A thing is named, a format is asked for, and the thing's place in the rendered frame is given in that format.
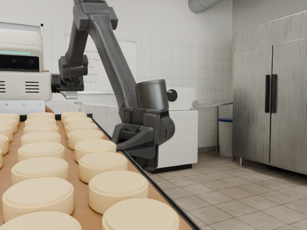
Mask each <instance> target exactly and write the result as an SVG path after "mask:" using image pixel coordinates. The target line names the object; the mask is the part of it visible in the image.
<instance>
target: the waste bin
mask: <svg viewBox="0 0 307 230"><path fill-rule="evenodd" d="M232 126H233V118H219V121H218V128H219V146H220V154H221V155H224V156H229V157H232Z"/></svg>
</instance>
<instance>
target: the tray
mask: <svg viewBox="0 0 307 230"><path fill-rule="evenodd" d="M54 115H55V120H56V121H61V114H54ZM19 116H20V122H25V121H26V120H27V115H19ZM87 117H89V118H91V119H92V121H93V122H94V123H95V124H96V125H97V126H98V127H99V129H100V130H101V131H102V132H103V133H104V134H105V135H106V136H107V137H108V138H109V139H110V140H111V138H112V137H111V136H110V135H109V134H108V133H107V132H106V131H105V130H104V129H103V128H102V127H101V126H100V125H99V124H98V123H97V122H96V121H95V120H94V119H93V114H87ZM120 151H121V153H122V154H123V155H124V156H125V157H126V158H127V159H128V160H129V161H130V162H131V163H132V165H133V166H134V167H135V168H136V169H137V170H138V171H139V172H140V173H141V174H142V175H143V176H144V177H145V178H146V179H147V180H148V181H149V183H150V184H151V185H152V186H153V187H154V188H155V189H156V190H157V191H158V192H159V193H160V195H161V196H162V197H163V198H164V199H165V200H166V201H167V202H168V203H169V204H170V205H171V207H172V208H173V209H174V210H175V211H176V212H177V213H178V214H179V215H180V216H181V217H182V219H183V220H184V221H185V222H186V223H187V224H188V225H189V226H190V227H191V228H192V229H193V230H202V229H201V228H200V227H199V226H198V225H197V224H196V223H195V222H194V221H193V220H192V219H191V218H190V217H189V215H188V214H187V213H186V212H185V211H184V210H183V209H182V208H181V207H180V206H179V205H178V204H177V203H176V202H175V201H174V200H173V199H172V198H171V197H170V196H169V195H168V194H167V193H166V192H165V191H164V190H163V189H162V188H161V187H160V186H159V185H158V184H157V183H156V182H155V181H154V180H153V179H152V178H151V177H150V176H149V175H148V174H147V173H146V172H145V171H144V170H143V169H142V168H141V167H140V166H139V165H138V164H137V163H136V162H135V161H134V160H133V159H132V158H131V157H130V156H129V155H128V154H127V153H126V152H125V151H124V150H123V149H122V150H120Z"/></svg>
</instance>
